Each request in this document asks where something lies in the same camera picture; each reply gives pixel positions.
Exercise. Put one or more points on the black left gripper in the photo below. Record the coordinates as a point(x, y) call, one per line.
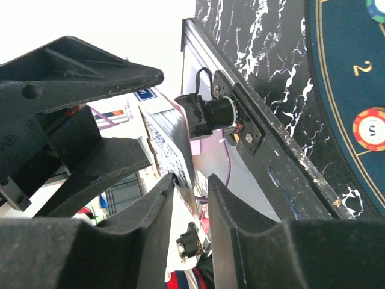
point(46, 125)

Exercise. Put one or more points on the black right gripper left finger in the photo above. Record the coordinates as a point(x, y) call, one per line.
point(127, 250)

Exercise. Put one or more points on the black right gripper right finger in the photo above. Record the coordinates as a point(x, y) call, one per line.
point(249, 250)

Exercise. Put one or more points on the blue playing card box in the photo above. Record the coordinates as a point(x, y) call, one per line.
point(167, 141)

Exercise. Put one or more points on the orange poker chip stack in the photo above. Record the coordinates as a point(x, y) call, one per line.
point(368, 129)

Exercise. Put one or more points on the green chips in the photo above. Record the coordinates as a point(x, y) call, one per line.
point(376, 10)

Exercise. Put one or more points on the round blue poker mat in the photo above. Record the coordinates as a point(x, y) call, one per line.
point(348, 61)

